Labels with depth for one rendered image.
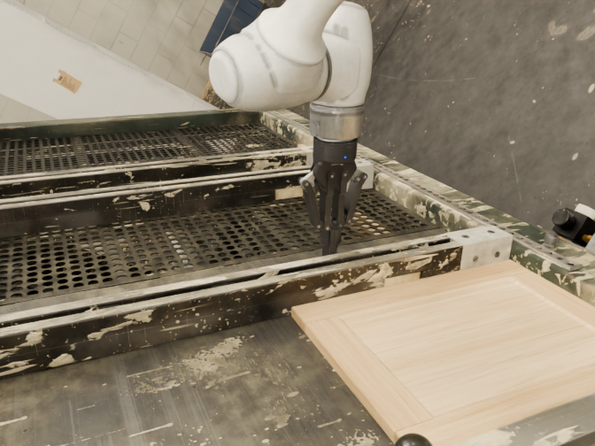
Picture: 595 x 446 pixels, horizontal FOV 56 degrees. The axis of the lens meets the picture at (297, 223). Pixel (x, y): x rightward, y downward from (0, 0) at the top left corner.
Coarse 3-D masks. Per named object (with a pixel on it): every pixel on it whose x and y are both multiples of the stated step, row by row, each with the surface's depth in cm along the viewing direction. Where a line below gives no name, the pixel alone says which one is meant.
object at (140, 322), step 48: (432, 240) 108; (480, 240) 109; (144, 288) 89; (192, 288) 90; (240, 288) 89; (288, 288) 93; (336, 288) 97; (0, 336) 76; (48, 336) 79; (96, 336) 82; (144, 336) 85
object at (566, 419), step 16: (576, 400) 71; (592, 400) 71; (544, 416) 68; (560, 416) 68; (576, 416) 68; (592, 416) 68; (496, 432) 66; (512, 432) 66; (528, 432) 66; (544, 432) 66; (560, 432) 66; (576, 432) 66; (592, 432) 66
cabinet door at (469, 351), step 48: (384, 288) 101; (432, 288) 101; (480, 288) 102; (528, 288) 102; (336, 336) 87; (384, 336) 88; (432, 336) 88; (480, 336) 88; (528, 336) 88; (576, 336) 89; (384, 384) 76; (432, 384) 77; (480, 384) 77; (528, 384) 77; (576, 384) 77; (432, 432) 68; (480, 432) 68
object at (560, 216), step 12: (552, 216) 121; (564, 216) 118; (576, 216) 121; (588, 216) 121; (540, 228) 120; (552, 228) 124; (564, 228) 120; (576, 228) 120; (588, 228) 120; (564, 240) 114; (576, 240) 120; (588, 252) 109
